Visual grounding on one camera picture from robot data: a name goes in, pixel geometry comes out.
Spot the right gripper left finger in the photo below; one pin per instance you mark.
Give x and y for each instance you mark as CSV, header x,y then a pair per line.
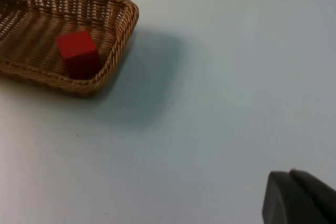
x,y
286,203

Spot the pale brown wicker basket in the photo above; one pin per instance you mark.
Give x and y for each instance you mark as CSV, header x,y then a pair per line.
x,y
31,32

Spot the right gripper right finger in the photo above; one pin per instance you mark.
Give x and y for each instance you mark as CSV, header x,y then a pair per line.
x,y
317,184

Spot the red cube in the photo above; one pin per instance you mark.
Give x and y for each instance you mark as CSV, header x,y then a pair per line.
x,y
78,53

